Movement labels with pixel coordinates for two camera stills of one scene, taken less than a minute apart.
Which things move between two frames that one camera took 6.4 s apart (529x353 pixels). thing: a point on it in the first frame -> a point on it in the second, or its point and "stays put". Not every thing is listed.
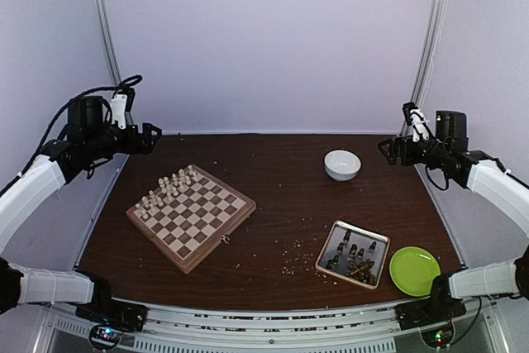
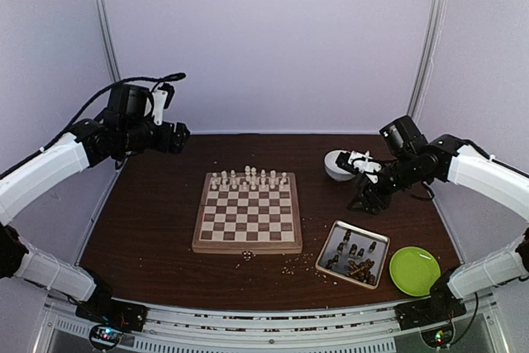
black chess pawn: [353, 250] stays put
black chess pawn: [346, 237] stays put
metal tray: [355, 254] stays put
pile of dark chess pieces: [361, 270] stays put
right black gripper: [394, 142] -> [365, 193]
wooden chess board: [188, 218] -> [248, 213]
